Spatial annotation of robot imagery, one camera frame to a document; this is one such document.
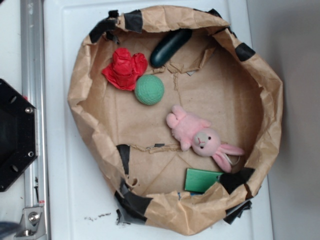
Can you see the pink plush bunny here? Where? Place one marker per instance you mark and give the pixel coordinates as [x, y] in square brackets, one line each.
[194, 132]

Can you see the crumpled red paper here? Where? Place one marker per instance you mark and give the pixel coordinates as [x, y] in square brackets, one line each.
[124, 70]

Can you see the dark green oblong capsule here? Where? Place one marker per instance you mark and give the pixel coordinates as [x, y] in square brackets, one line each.
[168, 46]

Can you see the green rectangular block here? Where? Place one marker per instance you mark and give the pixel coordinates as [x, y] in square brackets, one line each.
[199, 181]

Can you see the brown paper bag tray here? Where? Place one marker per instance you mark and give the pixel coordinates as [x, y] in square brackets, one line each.
[215, 76]

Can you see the green foam ball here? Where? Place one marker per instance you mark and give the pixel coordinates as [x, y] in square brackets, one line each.
[149, 89]

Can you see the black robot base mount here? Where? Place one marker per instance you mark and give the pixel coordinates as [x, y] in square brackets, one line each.
[17, 135]

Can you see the metal corner bracket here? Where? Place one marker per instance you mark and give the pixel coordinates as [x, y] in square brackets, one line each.
[32, 224]

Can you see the aluminium frame rail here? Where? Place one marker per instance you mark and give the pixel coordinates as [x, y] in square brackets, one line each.
[36, 186]

